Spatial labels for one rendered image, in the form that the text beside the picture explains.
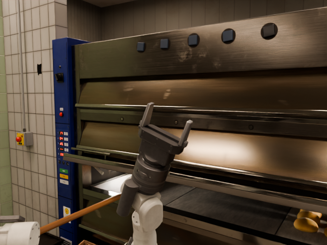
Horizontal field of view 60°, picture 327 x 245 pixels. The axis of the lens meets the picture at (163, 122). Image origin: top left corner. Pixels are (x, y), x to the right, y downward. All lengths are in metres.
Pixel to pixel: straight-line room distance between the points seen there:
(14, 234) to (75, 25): 4.66
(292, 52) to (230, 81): 0.27
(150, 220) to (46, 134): 1.54
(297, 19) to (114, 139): 1.10
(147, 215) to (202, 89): 0.75
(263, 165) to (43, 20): 1.71
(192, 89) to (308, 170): 0.60
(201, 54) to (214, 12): 3.18
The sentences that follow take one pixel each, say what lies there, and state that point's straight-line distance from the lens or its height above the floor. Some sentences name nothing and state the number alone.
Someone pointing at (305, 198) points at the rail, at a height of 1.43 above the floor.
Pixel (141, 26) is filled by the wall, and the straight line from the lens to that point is 5.09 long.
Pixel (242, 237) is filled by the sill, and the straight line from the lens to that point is 1.40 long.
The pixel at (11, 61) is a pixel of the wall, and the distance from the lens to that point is 2.56.
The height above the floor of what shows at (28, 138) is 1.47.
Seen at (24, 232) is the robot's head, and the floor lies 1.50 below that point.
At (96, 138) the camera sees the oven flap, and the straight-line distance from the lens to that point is 1.79.
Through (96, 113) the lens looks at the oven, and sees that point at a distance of 1.78.
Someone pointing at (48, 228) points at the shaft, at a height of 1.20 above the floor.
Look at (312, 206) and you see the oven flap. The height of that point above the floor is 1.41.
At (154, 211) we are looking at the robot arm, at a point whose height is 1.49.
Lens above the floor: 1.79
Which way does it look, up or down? 6 degrees down
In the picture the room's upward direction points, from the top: straight up
